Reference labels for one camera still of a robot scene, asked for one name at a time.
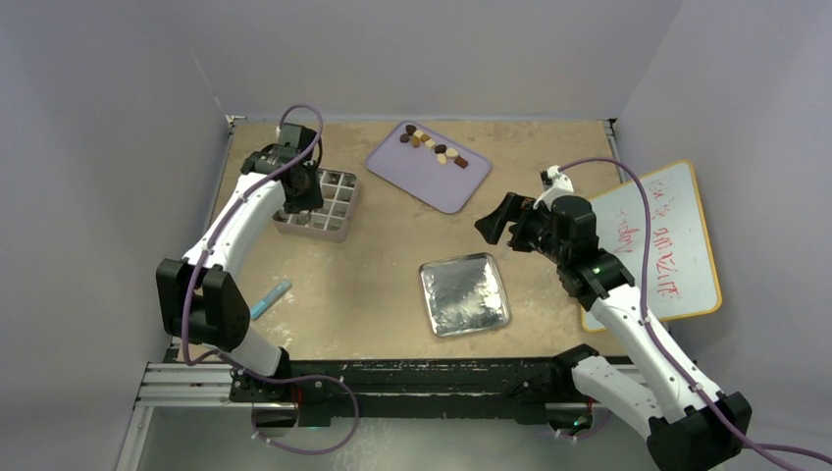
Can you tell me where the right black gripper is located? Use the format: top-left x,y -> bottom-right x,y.
475,193 -> 569,265

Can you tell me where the silver metal box lid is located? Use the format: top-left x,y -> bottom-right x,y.
419,252 -> 511,338

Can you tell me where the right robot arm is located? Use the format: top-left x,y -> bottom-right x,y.
475,192 -> 753,470

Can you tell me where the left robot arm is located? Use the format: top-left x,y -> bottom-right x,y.
155,124 -> 323,401

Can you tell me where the purple plastic tray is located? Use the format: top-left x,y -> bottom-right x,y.
365,120 -> 492,214

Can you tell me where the blue small marker cap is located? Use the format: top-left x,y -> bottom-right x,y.
250,280 -> 292,320

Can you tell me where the yellow framed whiteboard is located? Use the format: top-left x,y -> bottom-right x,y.
592,160 -> 722,322

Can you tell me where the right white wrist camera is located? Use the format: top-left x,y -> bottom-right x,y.
533,165 -> 575,209

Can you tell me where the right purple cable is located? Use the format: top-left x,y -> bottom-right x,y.
557,157 -> 832,471

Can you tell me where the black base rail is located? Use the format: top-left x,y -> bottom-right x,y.
132,355 -> 706,431

